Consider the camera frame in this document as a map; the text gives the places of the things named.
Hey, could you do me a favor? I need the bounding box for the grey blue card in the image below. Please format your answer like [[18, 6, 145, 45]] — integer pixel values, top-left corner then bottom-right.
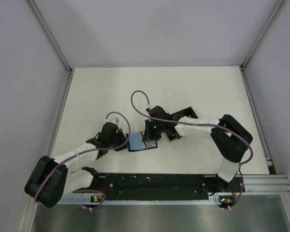
[[129, 132, 145, 151]]

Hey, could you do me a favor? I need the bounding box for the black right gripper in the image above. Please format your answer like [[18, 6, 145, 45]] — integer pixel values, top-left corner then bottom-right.
[[143, 118, 165, 142]]

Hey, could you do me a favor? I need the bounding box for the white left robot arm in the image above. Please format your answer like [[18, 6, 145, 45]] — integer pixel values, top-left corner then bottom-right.
[[24, 119, 127, 208]]

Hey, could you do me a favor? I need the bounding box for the aluminium left frame post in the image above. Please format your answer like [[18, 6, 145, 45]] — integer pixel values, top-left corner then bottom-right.
[[26, 0, 74, 73]]

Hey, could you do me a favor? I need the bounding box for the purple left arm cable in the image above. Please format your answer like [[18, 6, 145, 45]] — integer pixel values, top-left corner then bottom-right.
[[33, 111, 131, 211]]

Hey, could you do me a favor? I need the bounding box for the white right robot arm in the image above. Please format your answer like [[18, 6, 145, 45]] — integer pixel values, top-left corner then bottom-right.
[[142, 106, 253, 191]]

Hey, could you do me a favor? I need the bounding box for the black plastic card tray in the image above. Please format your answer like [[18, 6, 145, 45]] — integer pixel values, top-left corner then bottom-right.
[[167, 106, 199, 142]]

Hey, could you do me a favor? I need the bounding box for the black leather card holder wallet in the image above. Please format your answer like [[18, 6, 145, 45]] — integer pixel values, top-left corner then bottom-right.
[[128, 131, 158, 152]]

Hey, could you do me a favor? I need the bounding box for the aluminium right frame post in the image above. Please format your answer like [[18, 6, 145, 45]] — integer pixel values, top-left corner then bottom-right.
[[240, 0, 288, 71]]

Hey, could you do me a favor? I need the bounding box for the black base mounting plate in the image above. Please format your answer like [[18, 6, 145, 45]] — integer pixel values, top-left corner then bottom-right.
[[87, 173, 243, 201]]

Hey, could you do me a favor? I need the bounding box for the aluminium frame post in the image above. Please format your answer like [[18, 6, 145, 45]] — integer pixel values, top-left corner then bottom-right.
[[26, 0, 74, 73], [240, 0, 288, 71]]

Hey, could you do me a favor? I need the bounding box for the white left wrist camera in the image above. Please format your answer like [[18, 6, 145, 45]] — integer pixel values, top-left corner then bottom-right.
[[105, 117, 120, 126]]

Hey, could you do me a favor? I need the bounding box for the aluminium front rail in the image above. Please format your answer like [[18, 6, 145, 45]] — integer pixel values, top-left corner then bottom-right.
[[243, 174, 290, 195]]

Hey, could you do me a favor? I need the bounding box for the white slotted cable duct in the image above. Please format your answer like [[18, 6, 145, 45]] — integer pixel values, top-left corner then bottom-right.
[[57, 194, 231, 206]]

